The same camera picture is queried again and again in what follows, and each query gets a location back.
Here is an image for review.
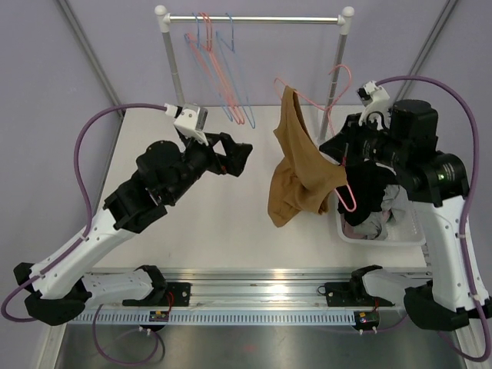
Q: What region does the white and metal clothes rack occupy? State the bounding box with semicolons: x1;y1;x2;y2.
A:
155;5;354;138

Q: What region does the black tank top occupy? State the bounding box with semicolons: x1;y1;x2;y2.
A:
337;161;397;227

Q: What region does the light blue hanger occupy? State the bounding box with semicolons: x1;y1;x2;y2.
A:
184;13;233;121

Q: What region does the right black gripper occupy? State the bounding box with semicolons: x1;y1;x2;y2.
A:
321;113;409;170

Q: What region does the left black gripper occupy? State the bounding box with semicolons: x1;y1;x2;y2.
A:
166;131;252;204

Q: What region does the blue hanger with black top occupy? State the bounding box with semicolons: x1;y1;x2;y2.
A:
215;13;257;129

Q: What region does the brown tank top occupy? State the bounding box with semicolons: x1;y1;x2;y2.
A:
268;86;347;228

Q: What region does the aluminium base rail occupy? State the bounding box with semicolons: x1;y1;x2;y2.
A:
52;268;470;311

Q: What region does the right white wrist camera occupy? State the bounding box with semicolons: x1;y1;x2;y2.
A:
357;81;391;125

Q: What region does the white plastic basket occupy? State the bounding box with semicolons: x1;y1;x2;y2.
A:
331;191;426;248

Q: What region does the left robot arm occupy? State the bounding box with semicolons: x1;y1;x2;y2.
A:
14;133;253;326

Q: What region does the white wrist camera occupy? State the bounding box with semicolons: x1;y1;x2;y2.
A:
165;104;209;146
357;81;391;125

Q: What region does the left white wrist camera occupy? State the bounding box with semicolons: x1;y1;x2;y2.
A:
165;104;209;146

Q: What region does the white slotted cable duct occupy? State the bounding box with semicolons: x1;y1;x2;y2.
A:
71;309;355;326

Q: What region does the grey tank top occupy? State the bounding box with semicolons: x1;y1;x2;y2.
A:
352;184;407;241

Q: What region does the pink tank top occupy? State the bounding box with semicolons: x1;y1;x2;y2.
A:
343;223;359;239

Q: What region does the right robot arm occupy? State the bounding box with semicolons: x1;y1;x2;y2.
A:
319;100;491;331

